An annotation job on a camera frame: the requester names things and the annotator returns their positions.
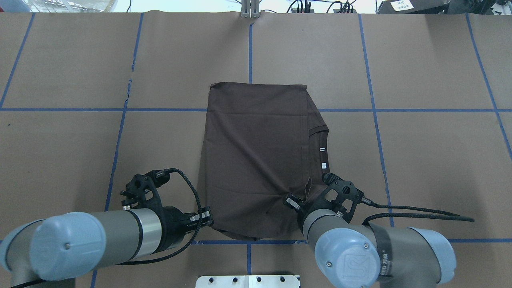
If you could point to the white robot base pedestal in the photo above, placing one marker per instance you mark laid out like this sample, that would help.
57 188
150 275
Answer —
249 281

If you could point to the dark brown t-shirt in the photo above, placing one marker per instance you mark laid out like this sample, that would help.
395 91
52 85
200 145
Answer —
263 142

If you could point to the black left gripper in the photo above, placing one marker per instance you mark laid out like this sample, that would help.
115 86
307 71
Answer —
174 219

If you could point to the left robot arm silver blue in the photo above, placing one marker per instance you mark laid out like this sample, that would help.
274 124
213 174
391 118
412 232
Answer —
53 252

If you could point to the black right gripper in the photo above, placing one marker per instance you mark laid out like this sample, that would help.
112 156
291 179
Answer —
312 206

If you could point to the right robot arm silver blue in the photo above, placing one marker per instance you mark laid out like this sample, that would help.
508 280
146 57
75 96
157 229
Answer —
358 256

